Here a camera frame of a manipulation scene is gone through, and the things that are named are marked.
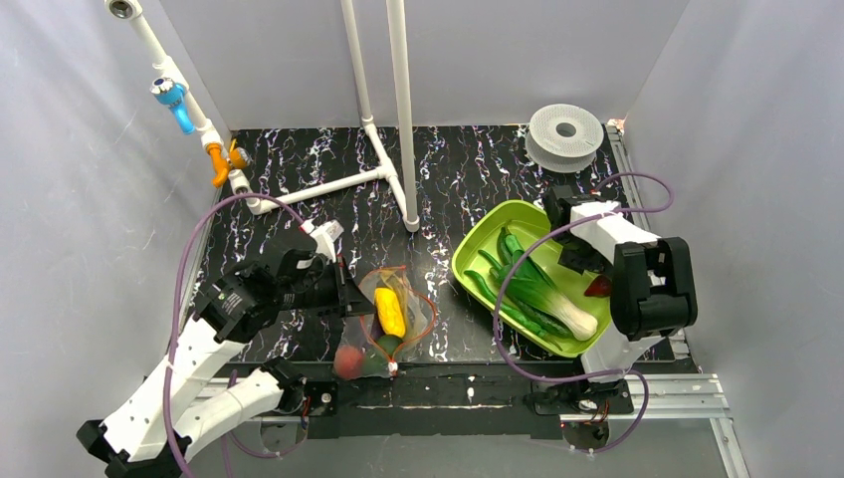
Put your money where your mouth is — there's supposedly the purple toy eggplant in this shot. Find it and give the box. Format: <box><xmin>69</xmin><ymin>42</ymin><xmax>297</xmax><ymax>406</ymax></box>
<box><xmin>360</xmin><ymin>314</ymin><xmax>384</xmax><ymax>342</ymax></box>

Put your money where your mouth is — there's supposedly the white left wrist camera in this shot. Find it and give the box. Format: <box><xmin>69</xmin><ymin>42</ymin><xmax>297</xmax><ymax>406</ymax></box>
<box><xmin>300</xmin><ymin>219</ymin><xmax>343</xmax><ymax>263</ymax></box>

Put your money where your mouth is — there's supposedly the lime green tray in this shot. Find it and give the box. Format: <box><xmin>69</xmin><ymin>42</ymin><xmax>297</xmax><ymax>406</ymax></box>
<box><xmin>451</xmin><ymin>199</ymin><xmax>614</xmax><ymax>359</ymax></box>

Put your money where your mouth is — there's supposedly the yellow toy corn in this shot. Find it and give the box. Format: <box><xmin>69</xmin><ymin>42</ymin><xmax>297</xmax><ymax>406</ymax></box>
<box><xmin>374</xmin><ymin>287</ymin><xmax>406</xmax><ymax>339</ymax></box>

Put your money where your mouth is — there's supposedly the red toy strawberry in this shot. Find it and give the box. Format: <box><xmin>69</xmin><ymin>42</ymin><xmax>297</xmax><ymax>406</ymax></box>
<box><xmin>333</xmin><ymin>345</ymin><xmax>364</xmax><ymax>380</ymax></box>

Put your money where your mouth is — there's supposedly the clear zip bag orange zipper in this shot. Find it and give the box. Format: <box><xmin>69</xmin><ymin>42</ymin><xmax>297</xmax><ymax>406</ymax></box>
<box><xmin>332</xmin><ymin>266</ymin><xmax>438</xmax><ymax>380</ymax></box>

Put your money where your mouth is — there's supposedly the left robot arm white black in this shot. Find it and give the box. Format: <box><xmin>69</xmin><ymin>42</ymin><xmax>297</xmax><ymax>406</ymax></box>
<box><xmin>77</xmin><ymin>221</ymin><xmax>374</xmax><ymax>477</ymax></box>

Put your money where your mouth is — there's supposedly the white filament spool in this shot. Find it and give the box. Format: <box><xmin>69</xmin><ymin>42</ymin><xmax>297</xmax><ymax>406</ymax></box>
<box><xmin>525</xmin><ymin>104</ymin><xmax>605</xmax><ymax>173</ymax></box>

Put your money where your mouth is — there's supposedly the green toy avocado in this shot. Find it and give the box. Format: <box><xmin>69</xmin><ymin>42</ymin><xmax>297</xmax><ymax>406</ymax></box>
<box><xmin>376</xmin><ymin>334</ymin><xmax>404</xmax><ymax>359</ymax></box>

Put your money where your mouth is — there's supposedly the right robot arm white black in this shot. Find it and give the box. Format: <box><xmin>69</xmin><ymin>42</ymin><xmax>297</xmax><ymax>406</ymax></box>
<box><xmin>541</xmin><ymin>186</ymin><xmax>698</xmax><ymax>383</ymax></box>

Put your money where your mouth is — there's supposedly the green toy pepper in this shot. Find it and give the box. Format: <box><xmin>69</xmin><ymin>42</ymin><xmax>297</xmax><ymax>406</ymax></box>
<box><xmin>463</xmin><ymin>269</ymin><xmax>561</xmax><ymax>341</ymax></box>

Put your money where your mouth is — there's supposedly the toy bok choy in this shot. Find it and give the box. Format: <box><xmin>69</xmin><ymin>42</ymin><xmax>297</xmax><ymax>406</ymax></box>
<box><xmin>492</xmin><ymin>226</ymin><xmax>598</xmax><ymax>341</ymax></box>

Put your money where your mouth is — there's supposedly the blue valve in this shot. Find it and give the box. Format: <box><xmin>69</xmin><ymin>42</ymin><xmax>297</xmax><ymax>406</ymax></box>
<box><xmin>150</xmin><ymin>77</ymin><xmax>195</xmax><ymax>134</ymax></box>

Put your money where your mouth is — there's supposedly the orange valve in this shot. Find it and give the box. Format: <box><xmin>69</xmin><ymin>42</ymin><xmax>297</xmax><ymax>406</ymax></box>
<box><xmin>205</xmin><ymin>141</ymin><xmax>252</xmax><ymax>188</ymax></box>

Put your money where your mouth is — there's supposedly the white PVC pipe frame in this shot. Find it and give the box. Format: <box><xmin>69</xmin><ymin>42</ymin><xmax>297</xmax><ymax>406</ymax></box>
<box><xmin>104</xmin><ymin>0</ymin><xmax>423</xmax><ymax>233</ymax></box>

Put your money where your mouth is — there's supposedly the aluminium rail frame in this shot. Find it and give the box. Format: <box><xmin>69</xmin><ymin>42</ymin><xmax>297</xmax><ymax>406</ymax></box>
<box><xmin>194</xmin><ymin>125</ymin><xmax>713</xmax><ymax>477</ymax></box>

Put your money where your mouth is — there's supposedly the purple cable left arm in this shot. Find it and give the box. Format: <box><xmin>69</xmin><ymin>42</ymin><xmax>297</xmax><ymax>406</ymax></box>
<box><xmin>162</xmin><ymin>192</ymin><xmax>312</xmax><ymax>478</ymax></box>

